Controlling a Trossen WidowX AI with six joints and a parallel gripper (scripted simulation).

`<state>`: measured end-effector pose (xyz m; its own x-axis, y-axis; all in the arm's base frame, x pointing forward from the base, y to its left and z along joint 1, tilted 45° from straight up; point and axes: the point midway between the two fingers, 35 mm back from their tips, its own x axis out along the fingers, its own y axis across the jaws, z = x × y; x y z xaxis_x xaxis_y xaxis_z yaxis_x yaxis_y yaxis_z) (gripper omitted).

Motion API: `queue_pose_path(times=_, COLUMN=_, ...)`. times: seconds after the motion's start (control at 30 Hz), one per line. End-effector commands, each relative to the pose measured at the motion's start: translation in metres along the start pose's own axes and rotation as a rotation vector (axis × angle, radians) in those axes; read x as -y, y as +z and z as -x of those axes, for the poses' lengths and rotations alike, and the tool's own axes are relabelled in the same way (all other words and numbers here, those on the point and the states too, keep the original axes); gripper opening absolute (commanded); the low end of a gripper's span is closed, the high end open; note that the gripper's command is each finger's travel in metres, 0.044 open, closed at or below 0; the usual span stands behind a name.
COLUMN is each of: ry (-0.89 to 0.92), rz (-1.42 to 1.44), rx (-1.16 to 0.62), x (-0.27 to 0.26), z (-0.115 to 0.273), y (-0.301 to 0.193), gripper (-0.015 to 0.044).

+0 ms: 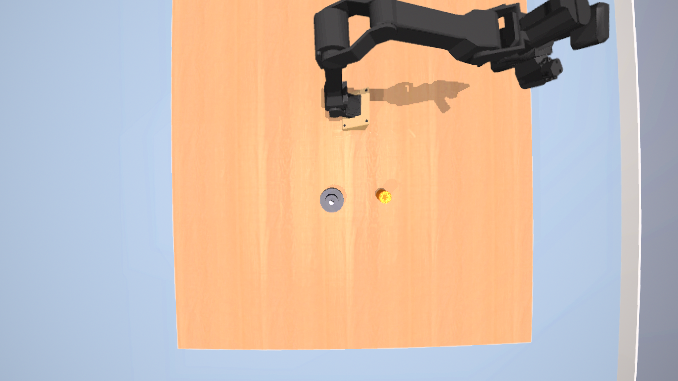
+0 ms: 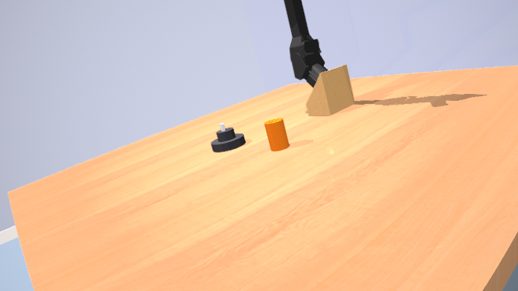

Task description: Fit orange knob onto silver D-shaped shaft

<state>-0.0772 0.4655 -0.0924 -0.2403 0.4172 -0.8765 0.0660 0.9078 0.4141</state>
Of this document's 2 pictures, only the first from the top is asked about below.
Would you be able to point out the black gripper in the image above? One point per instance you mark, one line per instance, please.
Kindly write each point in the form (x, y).
(596, 31)

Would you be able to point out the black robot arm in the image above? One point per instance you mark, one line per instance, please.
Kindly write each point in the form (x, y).
(473, 38)

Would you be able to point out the orange knob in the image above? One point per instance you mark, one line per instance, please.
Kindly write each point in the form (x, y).
(383, 196)

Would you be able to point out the black round pedestal with silver shaft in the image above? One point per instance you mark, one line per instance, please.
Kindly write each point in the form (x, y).
(331, 200)

